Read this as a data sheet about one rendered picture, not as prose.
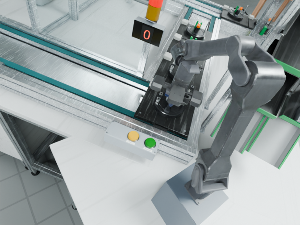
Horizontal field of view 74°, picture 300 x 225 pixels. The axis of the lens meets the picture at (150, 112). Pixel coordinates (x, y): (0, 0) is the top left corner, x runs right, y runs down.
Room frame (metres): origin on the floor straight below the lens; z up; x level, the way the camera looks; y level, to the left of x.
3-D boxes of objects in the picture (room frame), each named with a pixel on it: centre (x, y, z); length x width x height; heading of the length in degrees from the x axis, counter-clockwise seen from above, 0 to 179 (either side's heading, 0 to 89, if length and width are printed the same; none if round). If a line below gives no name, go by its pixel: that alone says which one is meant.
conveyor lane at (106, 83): (0.67, 0.23, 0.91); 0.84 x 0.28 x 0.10; 87
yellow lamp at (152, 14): (0.75, 0.12, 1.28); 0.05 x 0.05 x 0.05
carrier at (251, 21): (1.93, -0.66, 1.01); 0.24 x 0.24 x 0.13; 87
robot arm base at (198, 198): (0.26, -0.21, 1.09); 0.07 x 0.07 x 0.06; 50
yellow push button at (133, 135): (0.42, 0.03, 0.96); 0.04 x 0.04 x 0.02
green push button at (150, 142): (0.41, -0.04, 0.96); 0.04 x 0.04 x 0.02
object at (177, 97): (0.49, -0.07, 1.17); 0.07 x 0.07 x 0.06; 89
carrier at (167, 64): (0.88, -0.08, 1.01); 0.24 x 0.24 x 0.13; 87
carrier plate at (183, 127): (0.63, -0.07, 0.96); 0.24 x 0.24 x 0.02; 87
